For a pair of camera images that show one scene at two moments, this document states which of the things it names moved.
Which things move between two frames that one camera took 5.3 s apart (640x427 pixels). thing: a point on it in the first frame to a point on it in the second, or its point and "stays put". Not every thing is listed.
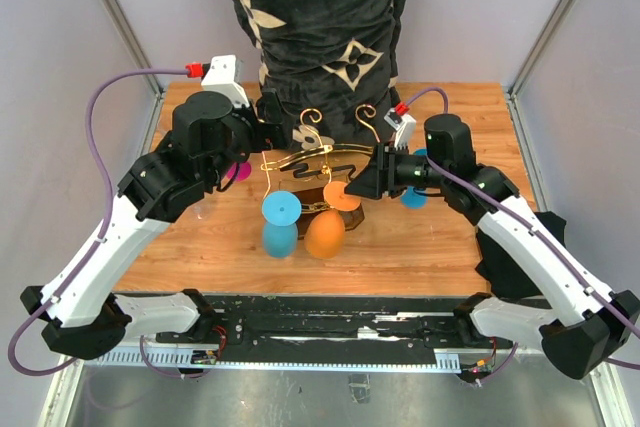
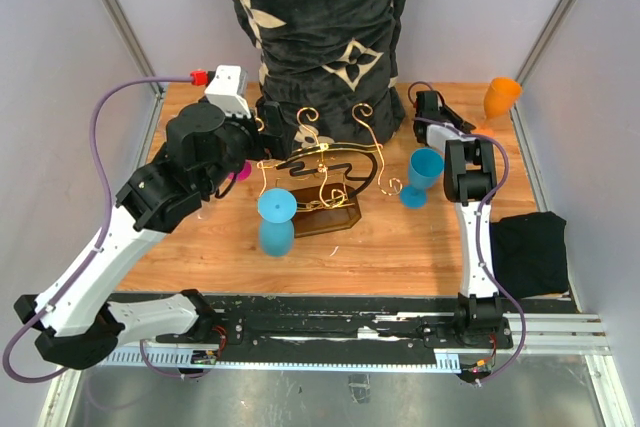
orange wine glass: x=325 y=231 to x=501 y=95
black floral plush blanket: x=323 y=23 stays put
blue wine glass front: x=280 y=212 stays put
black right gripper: x=379 y=175 to x=457 y=121
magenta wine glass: x=243 y=171 stays put
